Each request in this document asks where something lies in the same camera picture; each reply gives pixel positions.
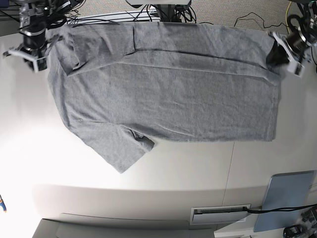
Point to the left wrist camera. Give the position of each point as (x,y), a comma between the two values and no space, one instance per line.
(296,68)

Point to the grey T-shirt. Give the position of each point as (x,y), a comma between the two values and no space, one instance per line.
(118,87)

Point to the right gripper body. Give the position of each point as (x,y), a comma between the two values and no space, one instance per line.
(34,40)

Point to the white cable slot tray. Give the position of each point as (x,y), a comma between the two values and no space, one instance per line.
(218,215)

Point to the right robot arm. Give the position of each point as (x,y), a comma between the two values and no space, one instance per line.
(36,17)

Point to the blue-grey flat board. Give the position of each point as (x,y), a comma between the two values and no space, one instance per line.
(284,190)

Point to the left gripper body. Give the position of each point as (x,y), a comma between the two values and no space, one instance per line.
(295,41)

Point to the orange blue tool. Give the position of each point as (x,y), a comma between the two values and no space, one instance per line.
(2,205)

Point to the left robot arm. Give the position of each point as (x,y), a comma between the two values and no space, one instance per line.
(306,23)

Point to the black device bottom right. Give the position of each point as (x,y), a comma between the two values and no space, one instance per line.
(295,231)

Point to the white central stand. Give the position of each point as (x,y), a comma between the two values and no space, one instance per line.
(142,2)

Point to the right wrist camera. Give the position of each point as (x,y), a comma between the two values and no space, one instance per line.
(39,64)

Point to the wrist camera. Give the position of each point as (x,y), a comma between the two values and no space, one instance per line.
(39,64)
(296,68)

